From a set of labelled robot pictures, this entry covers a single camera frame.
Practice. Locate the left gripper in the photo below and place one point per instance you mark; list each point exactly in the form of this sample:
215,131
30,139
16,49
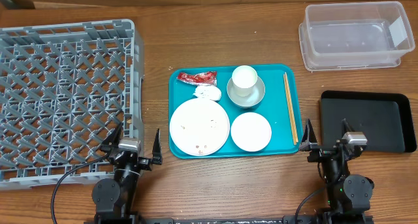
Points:
131,156

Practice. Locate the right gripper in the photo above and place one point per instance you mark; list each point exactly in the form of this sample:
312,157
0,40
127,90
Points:
308,138

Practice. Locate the white cup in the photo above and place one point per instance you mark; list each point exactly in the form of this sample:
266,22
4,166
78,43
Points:
244,78

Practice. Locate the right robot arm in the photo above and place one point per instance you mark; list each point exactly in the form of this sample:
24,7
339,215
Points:
348,194

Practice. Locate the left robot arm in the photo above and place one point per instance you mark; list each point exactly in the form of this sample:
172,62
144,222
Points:
113,197

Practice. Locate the wooden chopstick left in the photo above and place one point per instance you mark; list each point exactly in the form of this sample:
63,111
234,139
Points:
289,108

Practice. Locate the wooden chopstick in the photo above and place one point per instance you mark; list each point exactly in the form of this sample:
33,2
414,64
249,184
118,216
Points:
289,108

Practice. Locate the black plastic tray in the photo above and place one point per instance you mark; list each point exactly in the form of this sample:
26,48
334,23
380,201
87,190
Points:
384,118

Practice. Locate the large white dirty plate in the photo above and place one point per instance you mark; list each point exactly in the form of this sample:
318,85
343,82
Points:
199,127

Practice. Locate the teal serving tray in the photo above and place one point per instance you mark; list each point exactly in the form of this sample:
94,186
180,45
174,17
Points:
273,107

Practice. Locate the wooden chopstick right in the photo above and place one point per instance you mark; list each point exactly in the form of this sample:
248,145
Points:
291,108

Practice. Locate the grey bowl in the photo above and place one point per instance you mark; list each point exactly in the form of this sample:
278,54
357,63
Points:
253,99

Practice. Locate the grey plastic dish rack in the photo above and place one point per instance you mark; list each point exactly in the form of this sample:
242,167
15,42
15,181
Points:
64,88

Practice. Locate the crumpled white tissue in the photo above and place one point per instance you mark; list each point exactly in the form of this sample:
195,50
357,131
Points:
208,92

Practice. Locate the red snack wrapper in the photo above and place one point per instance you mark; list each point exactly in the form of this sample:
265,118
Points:
200,79

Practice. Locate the clear plastic storage bin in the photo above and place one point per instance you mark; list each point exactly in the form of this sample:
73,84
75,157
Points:
344,36

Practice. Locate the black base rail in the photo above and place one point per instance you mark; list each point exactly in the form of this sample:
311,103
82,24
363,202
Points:
228,221

